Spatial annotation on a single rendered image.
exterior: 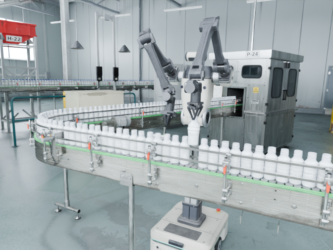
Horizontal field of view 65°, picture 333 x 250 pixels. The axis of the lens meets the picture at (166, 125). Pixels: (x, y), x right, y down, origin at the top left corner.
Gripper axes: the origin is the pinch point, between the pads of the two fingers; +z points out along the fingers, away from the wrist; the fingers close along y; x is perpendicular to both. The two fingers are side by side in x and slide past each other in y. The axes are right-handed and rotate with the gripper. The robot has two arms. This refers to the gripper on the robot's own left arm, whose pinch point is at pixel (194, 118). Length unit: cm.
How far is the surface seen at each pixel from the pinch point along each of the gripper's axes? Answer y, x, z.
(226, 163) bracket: -10.7, -22.1, 19.6
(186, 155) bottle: -1.2, 3.6, 22.0
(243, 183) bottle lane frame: -4.9, -30.2, 30.9
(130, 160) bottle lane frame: -5, 41, 31
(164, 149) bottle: -2.0, 17.8, 20.4
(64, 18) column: 689, 842, -250
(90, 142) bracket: -11, 68, 21
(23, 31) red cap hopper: 326, 600, -128
